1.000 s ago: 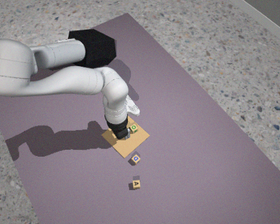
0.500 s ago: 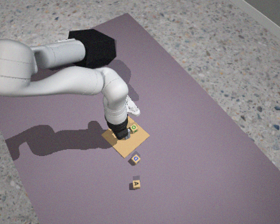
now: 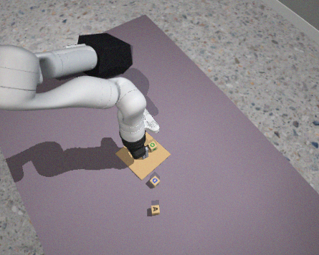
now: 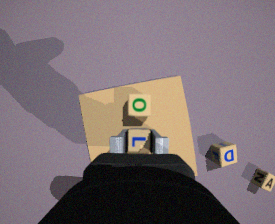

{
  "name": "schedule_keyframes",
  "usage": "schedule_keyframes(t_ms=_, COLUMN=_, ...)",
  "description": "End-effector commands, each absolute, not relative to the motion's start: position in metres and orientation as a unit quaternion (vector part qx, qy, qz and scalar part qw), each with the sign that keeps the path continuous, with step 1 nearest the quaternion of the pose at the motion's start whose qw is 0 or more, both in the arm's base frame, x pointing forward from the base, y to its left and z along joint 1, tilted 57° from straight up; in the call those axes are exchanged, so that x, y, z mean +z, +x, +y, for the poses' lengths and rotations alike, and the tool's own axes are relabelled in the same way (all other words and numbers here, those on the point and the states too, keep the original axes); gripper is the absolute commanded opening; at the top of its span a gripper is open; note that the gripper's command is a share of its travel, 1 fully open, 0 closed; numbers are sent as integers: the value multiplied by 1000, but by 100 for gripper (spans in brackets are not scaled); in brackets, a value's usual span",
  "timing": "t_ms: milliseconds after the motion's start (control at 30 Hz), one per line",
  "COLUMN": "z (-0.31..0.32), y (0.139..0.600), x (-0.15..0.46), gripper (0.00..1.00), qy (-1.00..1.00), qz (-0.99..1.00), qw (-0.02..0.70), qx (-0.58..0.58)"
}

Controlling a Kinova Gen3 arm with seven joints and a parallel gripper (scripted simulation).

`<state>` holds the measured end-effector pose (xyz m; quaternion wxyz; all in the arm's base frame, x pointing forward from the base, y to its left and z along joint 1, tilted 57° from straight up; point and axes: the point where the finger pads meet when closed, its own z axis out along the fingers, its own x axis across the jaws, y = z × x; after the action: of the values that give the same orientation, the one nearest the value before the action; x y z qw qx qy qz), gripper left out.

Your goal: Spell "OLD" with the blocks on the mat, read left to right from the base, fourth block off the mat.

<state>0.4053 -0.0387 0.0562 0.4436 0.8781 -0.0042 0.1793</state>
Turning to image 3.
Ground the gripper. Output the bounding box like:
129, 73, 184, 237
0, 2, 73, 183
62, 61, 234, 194
119, 109, 159, 159

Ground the tan letter block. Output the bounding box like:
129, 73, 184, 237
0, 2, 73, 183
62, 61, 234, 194
150, 176, 160, 188
151, 205, 160, 215
148, 141, 157, 152

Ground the tan flat mat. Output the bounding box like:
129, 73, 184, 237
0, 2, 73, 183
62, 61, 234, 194
116, 132, 171, 180

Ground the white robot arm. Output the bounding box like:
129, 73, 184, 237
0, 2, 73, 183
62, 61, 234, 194
0, 44, 146, 133

